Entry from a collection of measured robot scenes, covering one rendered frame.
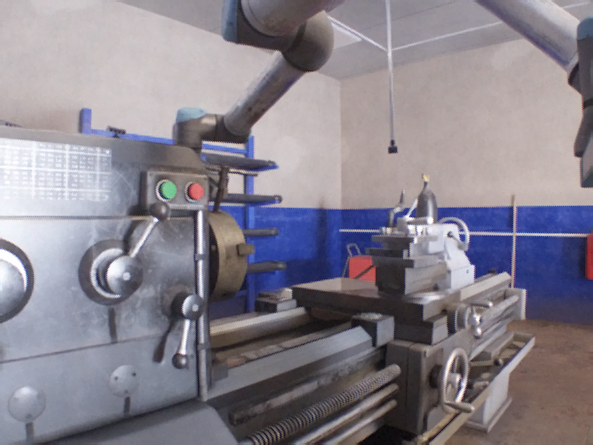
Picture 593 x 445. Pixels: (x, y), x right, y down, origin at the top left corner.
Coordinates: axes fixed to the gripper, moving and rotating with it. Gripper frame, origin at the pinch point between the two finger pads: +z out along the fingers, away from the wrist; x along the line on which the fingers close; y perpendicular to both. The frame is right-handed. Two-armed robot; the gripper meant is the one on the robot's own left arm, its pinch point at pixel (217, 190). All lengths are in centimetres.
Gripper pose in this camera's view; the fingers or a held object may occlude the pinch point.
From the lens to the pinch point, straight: 109.2
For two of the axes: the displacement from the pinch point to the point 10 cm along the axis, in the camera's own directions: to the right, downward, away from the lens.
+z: 5.1, 3.7, -7.8
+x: 8.2, 0.7, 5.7
